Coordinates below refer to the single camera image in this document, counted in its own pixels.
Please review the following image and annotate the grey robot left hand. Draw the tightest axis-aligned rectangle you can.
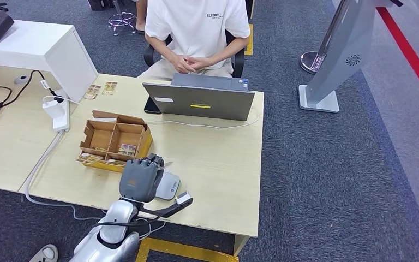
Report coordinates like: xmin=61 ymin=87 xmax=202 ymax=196
xmin=118 ymin=153 xmax=165 ymax=203

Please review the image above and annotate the person's left hand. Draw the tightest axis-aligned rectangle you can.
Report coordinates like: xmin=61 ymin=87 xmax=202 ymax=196
xmin=187 ymin=56 xmax=212 ymax=72

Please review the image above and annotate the person's right hand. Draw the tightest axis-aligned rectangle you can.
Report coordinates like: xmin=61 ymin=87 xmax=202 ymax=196
xmin=171 ymin=54 xmax=196 ymax=74

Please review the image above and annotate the grey card reader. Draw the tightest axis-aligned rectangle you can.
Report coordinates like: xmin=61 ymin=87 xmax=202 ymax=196
xmin=154 ymin=171 xmax=181 ymax=201

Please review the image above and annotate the grey laptop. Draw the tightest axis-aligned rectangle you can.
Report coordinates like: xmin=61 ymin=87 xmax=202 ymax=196
xmin=142 ymin=73 xmax=256 ymax=122

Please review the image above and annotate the black smartphone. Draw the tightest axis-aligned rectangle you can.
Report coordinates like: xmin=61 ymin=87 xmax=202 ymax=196
xmin=143 ymin=97 xmax=162 ymax=115

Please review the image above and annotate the cardboard organizer box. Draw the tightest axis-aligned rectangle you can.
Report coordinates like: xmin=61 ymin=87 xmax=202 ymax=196
xmin=75 ymin=110 xmax=153 ymax=174

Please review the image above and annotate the chrome stool base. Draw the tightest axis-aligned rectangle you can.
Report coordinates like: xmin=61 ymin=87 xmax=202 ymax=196
xmin=107 ymin=0 xmax=138 ymax=36

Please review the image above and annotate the white power strip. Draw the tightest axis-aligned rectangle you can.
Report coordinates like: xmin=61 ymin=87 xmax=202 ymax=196
xmin=52 ymin=90 xmax=71 ymax=133

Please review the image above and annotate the chrome stanchion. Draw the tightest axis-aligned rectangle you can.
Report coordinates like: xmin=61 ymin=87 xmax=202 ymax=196
xmin=300 ymin=0 xmax=351 ymax=75

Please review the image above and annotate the white charger adapter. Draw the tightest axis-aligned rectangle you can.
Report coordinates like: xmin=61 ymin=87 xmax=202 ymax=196
xmin=42 ymin=100 xmax=67 ymax=120

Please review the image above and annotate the white shoe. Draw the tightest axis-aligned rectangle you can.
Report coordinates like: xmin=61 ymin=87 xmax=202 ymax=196
xmin=28 ymin=244 xmax=59 ymax=262

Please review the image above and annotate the grey kiosk stand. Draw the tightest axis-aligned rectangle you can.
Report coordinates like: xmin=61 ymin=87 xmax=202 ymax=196
xmin=298 ymin=0 xmax=404 ymax=114

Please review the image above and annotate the white desk cabinet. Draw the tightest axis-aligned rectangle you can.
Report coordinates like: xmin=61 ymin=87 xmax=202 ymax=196
xmin=0 ymin=20 xmax=99 ymax=103

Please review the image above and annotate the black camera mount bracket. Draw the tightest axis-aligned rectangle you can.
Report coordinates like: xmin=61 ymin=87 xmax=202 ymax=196
xmin=137 ymin=198 xmax=194 ymax=219

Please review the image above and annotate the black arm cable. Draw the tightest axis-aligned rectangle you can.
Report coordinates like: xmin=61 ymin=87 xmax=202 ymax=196
xmin=83 ymin=217 xmax=160 ymax=232

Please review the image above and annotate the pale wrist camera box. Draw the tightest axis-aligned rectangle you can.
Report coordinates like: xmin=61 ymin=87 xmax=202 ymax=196
xmin=174 ymin=192 xmax=194 ymax=206

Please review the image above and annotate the thin white looped cable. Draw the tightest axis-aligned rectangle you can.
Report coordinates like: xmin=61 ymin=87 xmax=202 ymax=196
xmin=137 ymin=217 xmax=167 ymax=241

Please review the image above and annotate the thick grey power cable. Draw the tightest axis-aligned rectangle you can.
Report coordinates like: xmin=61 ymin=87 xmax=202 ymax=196
xmin=23 ymin=130 xmax=105 ymax=221

